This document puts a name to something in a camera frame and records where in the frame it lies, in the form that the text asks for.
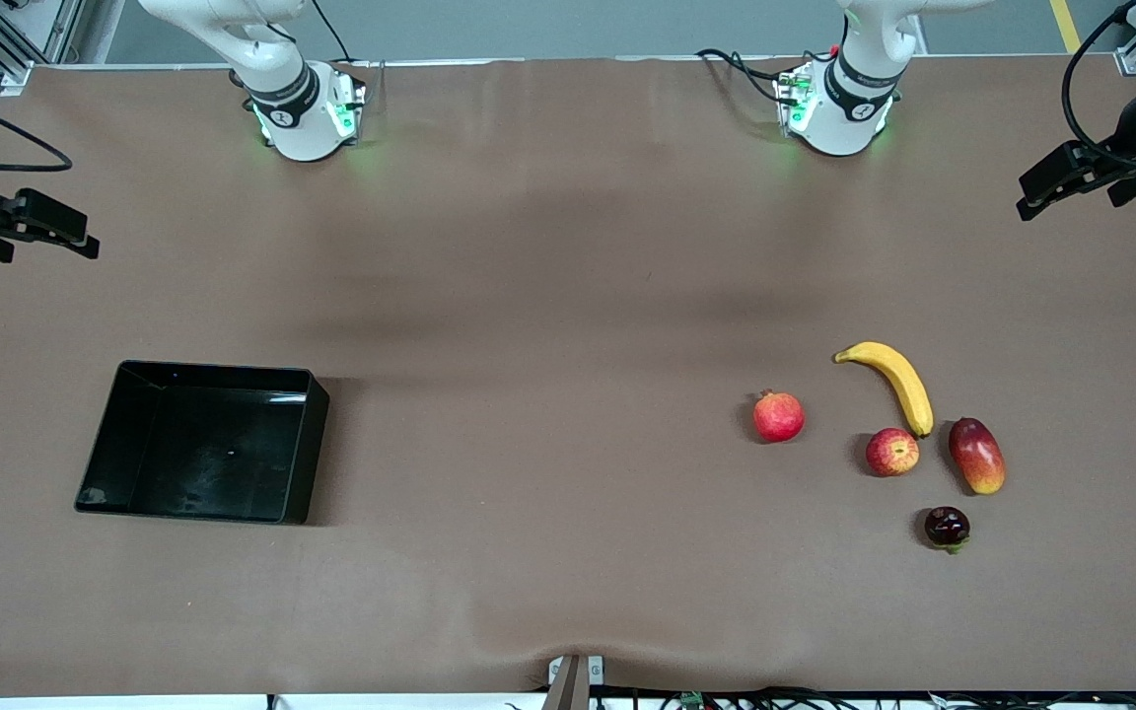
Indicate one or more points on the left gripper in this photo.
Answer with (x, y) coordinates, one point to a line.
(1134, 126)

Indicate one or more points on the red yellow apple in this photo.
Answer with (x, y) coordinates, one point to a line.
(891, 453)

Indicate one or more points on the yellow floor tape strip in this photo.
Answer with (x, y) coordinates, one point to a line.
(1066, 25)

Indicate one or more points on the brown table cover sheet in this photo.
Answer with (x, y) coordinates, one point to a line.
(529, 247)

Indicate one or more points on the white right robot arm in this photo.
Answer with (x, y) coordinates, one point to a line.
(302, 108)

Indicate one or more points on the red yellow mango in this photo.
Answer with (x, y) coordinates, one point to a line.
(977, 456)

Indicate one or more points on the dark purple mangosteen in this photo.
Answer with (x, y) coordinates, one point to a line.
(947, 527)

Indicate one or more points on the red pomegranate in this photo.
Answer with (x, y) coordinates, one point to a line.
(778, 417)

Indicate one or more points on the black plastic box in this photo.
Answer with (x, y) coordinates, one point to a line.
(203, 449)

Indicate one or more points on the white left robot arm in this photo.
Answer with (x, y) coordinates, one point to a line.
(849, 108)

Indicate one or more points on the yellow banana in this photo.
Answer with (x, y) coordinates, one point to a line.
(898, 380)

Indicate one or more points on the metal table edge clamp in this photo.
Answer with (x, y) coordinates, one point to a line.
(573, 680)

